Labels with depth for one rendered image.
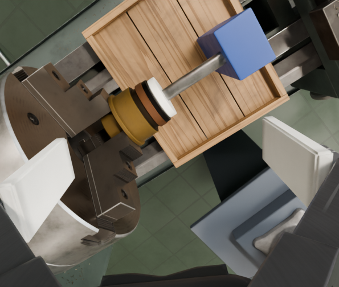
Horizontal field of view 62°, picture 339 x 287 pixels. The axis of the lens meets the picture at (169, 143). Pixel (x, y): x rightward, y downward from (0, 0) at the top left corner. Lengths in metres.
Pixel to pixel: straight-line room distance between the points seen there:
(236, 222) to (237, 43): 0.65
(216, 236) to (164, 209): 0.84
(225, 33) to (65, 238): 0.34
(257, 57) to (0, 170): 0.36
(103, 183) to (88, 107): 0.12
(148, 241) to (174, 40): 1.47
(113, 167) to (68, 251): 0.13
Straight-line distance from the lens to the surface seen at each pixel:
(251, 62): 0.43
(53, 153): 0.18
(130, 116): 0.42
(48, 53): 1.06
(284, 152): 0.16
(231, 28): 0.43
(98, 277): 0.64
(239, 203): 0.92
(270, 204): 0.95
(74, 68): 0.69
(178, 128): 0.66
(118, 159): 0.41
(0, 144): 0.37
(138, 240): 1.91
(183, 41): 0.64
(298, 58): 0.73
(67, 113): 0.45
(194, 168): 1.67
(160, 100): 0.42
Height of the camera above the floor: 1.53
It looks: 72 degrees down
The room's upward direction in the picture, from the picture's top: 177 degrees clockwise
